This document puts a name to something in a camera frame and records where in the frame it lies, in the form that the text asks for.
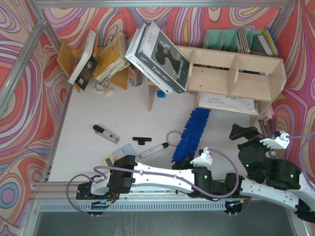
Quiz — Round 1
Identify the green desk organizer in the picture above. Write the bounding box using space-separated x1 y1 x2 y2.
202 28 275 57

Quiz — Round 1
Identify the orange wooden book stand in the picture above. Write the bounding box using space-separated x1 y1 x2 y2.
57 34 127 92

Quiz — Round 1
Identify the masking tape roll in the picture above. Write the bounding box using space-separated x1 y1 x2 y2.
166 130 182 147

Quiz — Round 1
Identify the white black marker pen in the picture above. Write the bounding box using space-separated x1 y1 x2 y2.
138 142 169 158

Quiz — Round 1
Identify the white black leaning book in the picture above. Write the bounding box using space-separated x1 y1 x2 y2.
68 30 98 90

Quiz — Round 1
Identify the spiral bound drawing notebook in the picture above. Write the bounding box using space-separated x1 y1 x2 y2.
198 93 259 115

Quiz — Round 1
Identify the yellow grey calculator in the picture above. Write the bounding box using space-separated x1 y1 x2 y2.
102 144 137 166

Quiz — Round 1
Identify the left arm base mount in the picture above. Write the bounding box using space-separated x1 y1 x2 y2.
76 182 120 201

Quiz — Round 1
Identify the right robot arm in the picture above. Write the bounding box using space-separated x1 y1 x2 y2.
224 124 315 223

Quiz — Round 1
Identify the yellow books stack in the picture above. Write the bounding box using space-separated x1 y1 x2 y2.
94 31 129 83

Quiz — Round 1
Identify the black T-shaped plastic part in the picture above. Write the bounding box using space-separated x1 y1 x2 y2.
132 137 152 146

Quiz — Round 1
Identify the pen cup with pencils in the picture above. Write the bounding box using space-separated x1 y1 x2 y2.
127 66 142 87

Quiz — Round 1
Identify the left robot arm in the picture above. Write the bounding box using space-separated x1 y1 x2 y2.
90 147 243 200

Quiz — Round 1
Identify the blue pencil sharpener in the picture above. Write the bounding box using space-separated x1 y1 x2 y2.
157 90 166 98

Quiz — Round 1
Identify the blue yellow book in organizer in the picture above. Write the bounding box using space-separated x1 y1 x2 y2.
257 28 280 57

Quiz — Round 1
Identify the light wooden bookshelf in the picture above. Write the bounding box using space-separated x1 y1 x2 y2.
146 45 287 127

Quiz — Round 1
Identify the blue microfiber duster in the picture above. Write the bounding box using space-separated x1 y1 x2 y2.
172 108 211 163

